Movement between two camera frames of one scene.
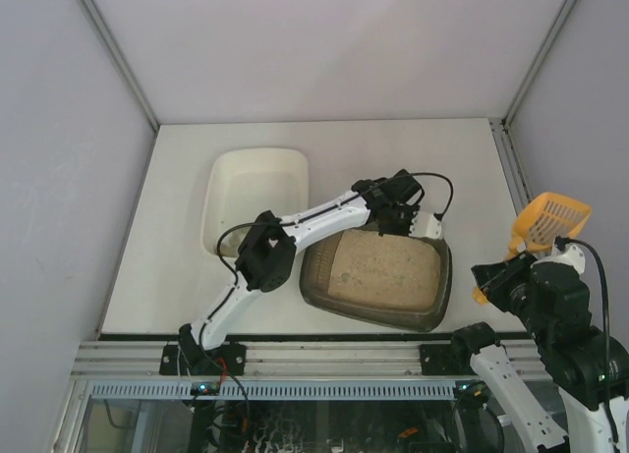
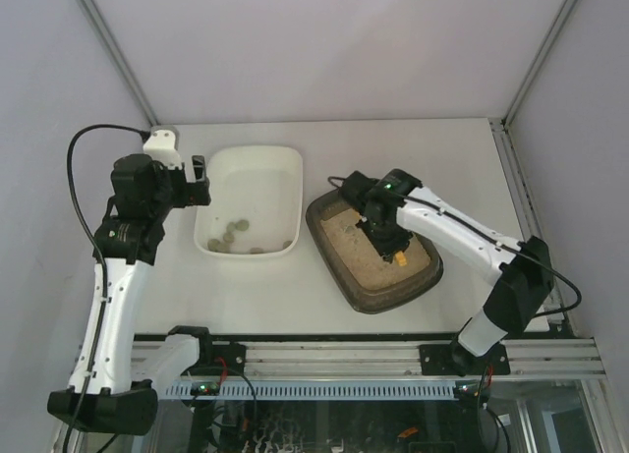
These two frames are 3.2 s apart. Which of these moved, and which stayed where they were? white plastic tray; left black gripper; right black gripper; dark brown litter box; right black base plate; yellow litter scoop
Moved: left black gripper; right black gripper; yellow litter scoop; dark brown litter box
Stayed: right black base plate; white plastic tray
